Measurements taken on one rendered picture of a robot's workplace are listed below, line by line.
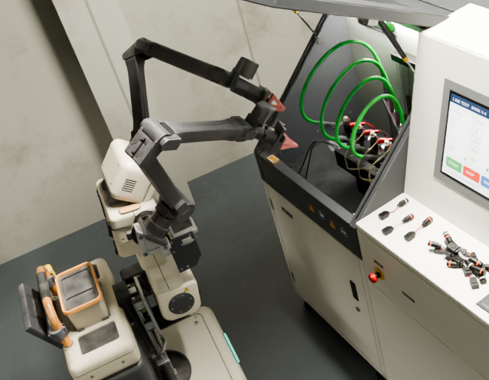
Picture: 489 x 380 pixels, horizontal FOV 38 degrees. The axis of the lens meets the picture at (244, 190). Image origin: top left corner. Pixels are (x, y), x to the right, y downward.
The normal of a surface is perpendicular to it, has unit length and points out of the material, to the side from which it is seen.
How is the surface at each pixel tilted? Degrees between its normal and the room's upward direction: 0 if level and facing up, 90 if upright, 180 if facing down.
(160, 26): 90
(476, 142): 76
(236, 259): 0
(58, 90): 90
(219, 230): 0
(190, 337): 0
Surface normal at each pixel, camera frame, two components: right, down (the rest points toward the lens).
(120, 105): 0.36, 0.50
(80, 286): -0.25, -0.76
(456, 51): -0.87, 0.29
